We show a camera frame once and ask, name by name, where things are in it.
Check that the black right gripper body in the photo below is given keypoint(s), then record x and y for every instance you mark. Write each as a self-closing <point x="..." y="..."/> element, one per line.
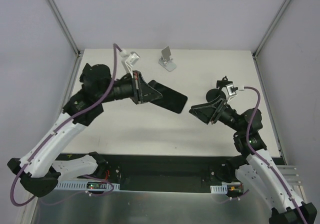
<point x="219" y="110"/>

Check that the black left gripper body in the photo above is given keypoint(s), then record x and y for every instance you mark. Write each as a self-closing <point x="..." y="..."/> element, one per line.
<point x="135" y="87"/>

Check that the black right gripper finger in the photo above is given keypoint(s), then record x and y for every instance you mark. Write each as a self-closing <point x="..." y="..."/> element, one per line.
<point x="212" y="104"/>
<point x="205" y="115"/>

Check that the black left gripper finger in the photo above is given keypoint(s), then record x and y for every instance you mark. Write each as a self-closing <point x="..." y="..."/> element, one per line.
<point x="147" y="98"/>
<point x="145" y="91"/>

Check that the black smartphone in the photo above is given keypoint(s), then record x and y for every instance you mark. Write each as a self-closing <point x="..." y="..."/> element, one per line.
<point x="171" y="100"/>

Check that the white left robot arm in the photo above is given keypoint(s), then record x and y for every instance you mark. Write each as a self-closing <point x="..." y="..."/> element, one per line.
<point x="38" y="171"/>

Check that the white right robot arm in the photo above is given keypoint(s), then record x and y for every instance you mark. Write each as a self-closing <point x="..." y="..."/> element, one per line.
<point x="254" y="167"/>

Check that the black round-base clamp stand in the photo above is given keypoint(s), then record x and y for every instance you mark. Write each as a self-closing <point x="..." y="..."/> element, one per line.
<point x="220" y="91"/>

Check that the white folding phone stand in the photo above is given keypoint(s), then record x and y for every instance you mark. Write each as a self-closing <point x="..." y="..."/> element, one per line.
<point x="166" y="60"/>

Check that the black folding phone stand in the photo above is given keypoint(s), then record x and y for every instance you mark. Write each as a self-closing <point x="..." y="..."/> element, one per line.
<point x="85" y="77"/>

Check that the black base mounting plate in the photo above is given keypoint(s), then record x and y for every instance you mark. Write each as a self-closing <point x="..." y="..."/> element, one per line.
<point x="159" y="173"/>

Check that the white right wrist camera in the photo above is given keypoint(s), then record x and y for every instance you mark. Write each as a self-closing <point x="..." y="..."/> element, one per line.
<point x="232" y="91"/>

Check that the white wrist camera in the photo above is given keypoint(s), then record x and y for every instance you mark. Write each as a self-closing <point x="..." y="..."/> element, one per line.
<point x="128" y="60"/>
<point x="232" y="91"/>

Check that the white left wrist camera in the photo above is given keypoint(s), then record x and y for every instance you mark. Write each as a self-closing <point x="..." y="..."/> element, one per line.
<point x="128" y="60"/>

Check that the white slotted cable duct right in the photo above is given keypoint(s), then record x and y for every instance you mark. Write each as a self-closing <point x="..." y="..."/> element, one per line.
<point x="219" y="189"/>

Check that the white slotted cable duct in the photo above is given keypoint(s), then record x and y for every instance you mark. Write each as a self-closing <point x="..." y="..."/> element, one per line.
<point x="219" y="189"/>
<point x="87" y="186"/>

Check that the white slotted cable duct left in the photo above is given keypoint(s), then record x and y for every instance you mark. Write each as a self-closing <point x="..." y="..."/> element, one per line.
<point x="87" y="186"/>

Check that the aluminium frame rail left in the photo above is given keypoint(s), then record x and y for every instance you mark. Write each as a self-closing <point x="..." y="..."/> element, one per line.
<point x="63" y="26"/>

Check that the aluminium frame rail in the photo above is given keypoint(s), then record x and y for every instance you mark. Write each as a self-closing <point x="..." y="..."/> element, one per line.
<point x="63" y="26"/>
<point x="271" y="28"/>

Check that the aluminium frame rail right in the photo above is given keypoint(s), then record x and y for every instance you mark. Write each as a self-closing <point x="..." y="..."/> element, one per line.
<point x="271" y="28"/>

